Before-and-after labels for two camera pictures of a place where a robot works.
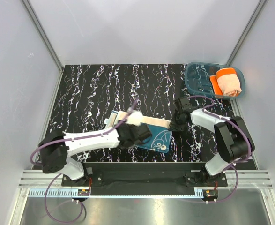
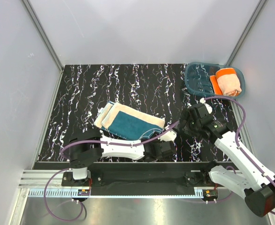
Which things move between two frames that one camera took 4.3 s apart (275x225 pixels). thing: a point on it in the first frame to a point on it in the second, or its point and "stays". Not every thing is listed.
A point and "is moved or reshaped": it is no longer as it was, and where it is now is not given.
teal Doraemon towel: (160, 130) is moved or reshaped
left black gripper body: (130, 125) to (157, 141)
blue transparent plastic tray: (213, 80) stays
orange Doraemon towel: (226, 82) stays
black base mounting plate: (144, 179) stays
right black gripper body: (177, 123) to (190, 127)
